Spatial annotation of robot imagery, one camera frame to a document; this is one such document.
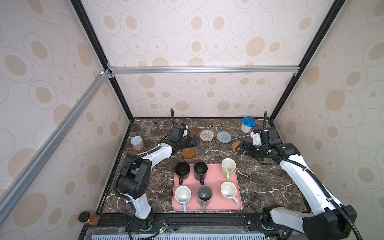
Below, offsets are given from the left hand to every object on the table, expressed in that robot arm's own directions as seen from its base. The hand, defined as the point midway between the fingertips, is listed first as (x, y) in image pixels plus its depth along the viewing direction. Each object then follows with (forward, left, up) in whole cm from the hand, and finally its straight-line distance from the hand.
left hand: (198, 138), depth 90 cm
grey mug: (-30, -3, -12) cm, 32 cm away
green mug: (-14, -18, -9) cm, 24 cm away
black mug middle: (-17, -1, -11) cm, 20 cm away
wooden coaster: (-2, +6, -14) cm, 15 cm away
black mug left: (-17, +9, -9) cm, 21 cm away
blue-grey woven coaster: (+11, -19, -14) cm, 26 cm away
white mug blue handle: (-30, +8, -11) cm, 32 cm away
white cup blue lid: (+18, -36, -6) cm, 40 cm away
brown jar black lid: (-42, +50, -3) cm, 65 cm away
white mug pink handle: (-28, -16, -10) cm, 34 cm away
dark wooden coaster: (+14, +4, -13) cm, 20 cm away
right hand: (-12, -24, +6) cm, 27 cm away
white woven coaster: (+13, -6, -14) cm, 20 cm away
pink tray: (-20, -10, -13) cm, 26 cm away
